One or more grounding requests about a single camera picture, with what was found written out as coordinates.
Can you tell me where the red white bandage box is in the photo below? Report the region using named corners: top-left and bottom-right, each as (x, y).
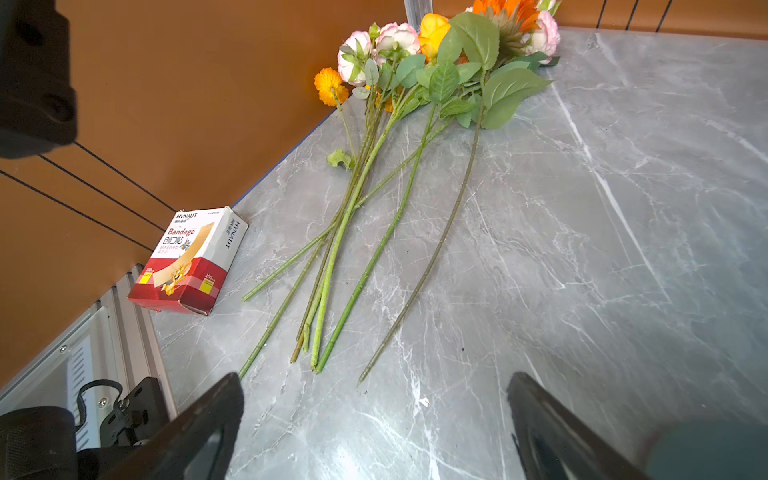
top-left (129, 206), bottom-right (248, 316)

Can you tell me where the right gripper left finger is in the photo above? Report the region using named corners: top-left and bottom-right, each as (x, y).
top-left (101, 372), bottom-right (244, 479)

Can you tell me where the pink rose spray stem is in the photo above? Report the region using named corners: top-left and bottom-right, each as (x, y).
top-left (241, 11), bottom-right (457, 302)

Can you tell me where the left aluminium corner post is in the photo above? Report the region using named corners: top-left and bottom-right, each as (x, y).
top-left (403, 0), bottom-right (433, 28)

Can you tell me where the aluminium front rail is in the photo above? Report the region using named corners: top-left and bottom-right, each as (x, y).
top-left (1, 264), bottom-right (177, 419)

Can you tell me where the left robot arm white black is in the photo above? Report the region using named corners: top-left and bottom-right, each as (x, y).
top-left (1, 1), bottom-right (169, 386)

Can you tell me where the orange gerbera daisy stem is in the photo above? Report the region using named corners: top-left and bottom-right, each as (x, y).
top-left (358, 0), bottom-right (553, 385)

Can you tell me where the teal ceramic vase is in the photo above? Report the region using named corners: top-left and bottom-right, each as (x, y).
top-left (644, 421), bottom-right (767, 479)

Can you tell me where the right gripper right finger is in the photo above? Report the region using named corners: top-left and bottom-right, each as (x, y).
top-left (507, 372), bottom-right (647, 479)

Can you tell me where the white pink peony stem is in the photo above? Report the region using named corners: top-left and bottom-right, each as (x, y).
top-left (238, 31), bottom-right (373, 380)

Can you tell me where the pink ranunculus stem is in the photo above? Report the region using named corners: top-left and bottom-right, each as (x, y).
top-left (310, 10), bottom-right (563, 374)

